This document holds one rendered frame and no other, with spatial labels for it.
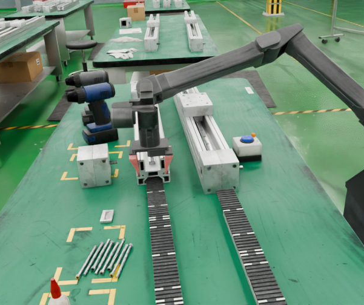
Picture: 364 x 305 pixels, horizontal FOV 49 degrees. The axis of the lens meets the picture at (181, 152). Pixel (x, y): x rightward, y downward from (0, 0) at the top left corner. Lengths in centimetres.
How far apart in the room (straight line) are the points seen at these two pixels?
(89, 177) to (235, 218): 47
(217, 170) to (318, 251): 34
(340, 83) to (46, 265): 89
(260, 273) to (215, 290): 10
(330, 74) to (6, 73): 420
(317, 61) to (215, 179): 44
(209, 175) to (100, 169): 33
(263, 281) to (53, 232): 54
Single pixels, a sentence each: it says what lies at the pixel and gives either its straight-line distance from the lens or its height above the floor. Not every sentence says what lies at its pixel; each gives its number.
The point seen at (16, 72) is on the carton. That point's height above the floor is 33.
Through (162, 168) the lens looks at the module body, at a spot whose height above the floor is 83.
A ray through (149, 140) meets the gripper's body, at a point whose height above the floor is 95.
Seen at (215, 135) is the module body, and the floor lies 86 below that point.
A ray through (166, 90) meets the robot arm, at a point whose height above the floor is 107.
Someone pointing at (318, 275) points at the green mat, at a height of 78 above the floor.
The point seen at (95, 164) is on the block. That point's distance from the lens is 120.
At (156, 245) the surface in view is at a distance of 91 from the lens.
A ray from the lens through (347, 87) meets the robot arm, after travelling 119.
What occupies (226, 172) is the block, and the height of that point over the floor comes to 84.
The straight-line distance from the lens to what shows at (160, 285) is 82.
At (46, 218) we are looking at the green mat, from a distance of 113.
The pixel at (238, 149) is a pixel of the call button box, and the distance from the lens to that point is 129.
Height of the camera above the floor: 138
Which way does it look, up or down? 26 degrees down
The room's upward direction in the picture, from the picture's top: 3 degrees counter-clockwise
